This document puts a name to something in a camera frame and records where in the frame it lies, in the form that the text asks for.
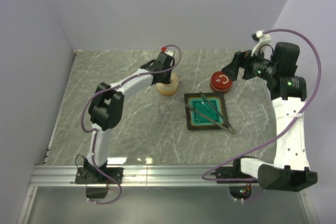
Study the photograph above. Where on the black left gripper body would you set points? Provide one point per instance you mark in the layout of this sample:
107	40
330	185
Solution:
166	77

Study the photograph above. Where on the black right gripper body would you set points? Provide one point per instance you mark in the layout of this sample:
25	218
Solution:
256	66

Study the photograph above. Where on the dark red round lid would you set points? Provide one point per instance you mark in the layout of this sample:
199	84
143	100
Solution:
220	81

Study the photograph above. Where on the cream round lid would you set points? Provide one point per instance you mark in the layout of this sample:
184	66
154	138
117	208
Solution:
173	83

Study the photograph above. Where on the dark red steel-lined container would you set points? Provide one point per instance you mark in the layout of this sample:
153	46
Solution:
214	89

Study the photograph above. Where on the cream round container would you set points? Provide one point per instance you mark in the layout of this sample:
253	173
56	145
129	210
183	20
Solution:
167	92

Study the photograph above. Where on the metal food tongs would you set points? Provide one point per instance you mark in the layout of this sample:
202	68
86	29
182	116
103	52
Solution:
210	113

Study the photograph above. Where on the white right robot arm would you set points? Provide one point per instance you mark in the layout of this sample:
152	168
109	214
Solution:
290	170

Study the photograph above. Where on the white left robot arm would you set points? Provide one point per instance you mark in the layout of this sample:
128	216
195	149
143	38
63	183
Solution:
106	108

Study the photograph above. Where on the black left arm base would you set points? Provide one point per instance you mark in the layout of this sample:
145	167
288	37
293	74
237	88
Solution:
88	174

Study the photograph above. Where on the square teal ceramic plate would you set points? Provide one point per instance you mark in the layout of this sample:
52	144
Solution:
207	111

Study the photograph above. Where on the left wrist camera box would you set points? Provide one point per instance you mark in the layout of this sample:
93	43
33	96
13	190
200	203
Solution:
167	52

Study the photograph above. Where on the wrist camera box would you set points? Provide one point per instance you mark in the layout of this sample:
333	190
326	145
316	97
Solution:
261	38
167	52

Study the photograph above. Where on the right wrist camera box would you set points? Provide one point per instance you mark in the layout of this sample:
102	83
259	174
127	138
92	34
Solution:
261	38

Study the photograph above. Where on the aluminium mounting rail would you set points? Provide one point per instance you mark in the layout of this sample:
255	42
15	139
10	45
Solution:
133	176

